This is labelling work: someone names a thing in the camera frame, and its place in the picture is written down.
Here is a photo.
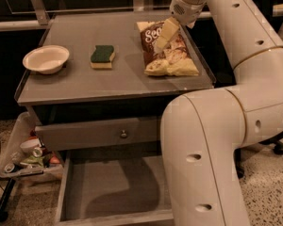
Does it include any metal railing with glass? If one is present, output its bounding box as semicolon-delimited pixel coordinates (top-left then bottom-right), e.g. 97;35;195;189
0;0;218;33

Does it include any green and yellow sponge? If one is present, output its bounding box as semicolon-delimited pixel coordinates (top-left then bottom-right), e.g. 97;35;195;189
91;45;115;69

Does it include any black stand leg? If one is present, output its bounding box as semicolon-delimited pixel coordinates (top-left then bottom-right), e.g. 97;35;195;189
0;179;15;222

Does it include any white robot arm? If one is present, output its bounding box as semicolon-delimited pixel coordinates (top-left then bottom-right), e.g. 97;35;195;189
160;0;283;226

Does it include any white paper bowl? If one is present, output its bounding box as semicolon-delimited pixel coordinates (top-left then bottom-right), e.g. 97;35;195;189
23;45;70;74

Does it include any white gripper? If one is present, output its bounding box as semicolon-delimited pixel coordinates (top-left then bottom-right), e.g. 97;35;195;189
154;0;206;53

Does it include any open grey middle drawer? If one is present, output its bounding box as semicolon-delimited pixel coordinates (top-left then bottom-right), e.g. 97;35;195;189
55;150;174;226

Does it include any black office chair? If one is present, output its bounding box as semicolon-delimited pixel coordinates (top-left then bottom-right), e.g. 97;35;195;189
234;0;283;179

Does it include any brown sea salt chip bag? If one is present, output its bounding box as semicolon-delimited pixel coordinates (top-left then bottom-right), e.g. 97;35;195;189
137;22;199;76

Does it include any upper grey drawer with knob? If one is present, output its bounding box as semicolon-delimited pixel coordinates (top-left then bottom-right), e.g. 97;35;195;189
35;117;160;151

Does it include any grey drawer cabinet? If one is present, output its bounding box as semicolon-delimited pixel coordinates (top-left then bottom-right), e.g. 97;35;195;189
14;9;217;153

